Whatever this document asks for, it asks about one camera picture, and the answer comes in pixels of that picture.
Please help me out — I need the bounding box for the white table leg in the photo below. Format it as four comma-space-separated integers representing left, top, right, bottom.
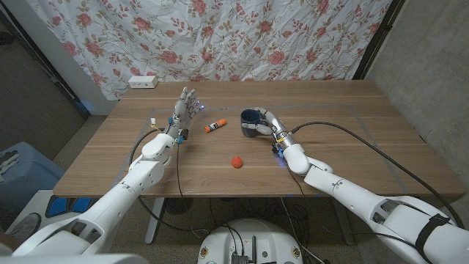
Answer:
144, 197, 166, 245

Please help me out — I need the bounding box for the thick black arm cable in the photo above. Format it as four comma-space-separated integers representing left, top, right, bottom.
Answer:
128, 127, 212, 234
290, 121, 465, 230

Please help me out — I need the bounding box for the blue storage bin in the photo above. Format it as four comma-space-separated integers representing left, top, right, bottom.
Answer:
0, 142, 66, 213

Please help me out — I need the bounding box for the orange glue stick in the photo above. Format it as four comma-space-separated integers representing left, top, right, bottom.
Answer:
204, 118, 227, 133

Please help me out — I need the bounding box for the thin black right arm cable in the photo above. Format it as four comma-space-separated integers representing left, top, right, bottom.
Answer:
288, 170, 306, 198

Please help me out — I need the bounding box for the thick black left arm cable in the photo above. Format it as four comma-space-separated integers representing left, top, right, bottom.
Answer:
128, 127, 212, 234

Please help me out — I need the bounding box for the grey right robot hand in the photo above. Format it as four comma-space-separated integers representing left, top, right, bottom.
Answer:
240, 106, 296, 150

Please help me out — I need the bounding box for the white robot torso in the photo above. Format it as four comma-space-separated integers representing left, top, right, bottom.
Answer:
196, 219, 303, 264

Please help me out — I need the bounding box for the white power strip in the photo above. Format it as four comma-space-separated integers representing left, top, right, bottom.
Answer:
128, 75, 159, 89

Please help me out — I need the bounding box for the grey sneaker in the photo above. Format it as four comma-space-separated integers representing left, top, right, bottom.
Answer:
9, 212, 43, 239

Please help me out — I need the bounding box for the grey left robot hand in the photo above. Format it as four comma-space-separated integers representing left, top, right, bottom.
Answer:
163, 86, 205, 144

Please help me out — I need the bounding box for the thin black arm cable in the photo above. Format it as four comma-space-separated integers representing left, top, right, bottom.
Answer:
175, 142, 185, 201
288, 170, 306, 198

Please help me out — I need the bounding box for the floral backdrop cloth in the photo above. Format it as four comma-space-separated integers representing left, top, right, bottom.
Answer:
25, 0, 393, 101

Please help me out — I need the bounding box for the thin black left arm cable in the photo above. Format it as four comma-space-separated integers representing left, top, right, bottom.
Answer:
175, 142, 185, 201

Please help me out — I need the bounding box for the black backdrop stand pole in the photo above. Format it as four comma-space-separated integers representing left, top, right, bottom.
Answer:
352, 0, 406, 81

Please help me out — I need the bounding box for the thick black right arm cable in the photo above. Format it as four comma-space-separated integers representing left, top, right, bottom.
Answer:
290, 121, 465, 230

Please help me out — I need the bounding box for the dark blue ceramic mug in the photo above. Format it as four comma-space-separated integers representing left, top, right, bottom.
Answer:
240, 109, 272, 139

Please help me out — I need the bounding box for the white box with blue print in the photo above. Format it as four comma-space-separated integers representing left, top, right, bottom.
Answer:
20, 189, 100, 228

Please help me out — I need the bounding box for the grey table leg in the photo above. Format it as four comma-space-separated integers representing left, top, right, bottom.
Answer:
331, 197, 355, 246

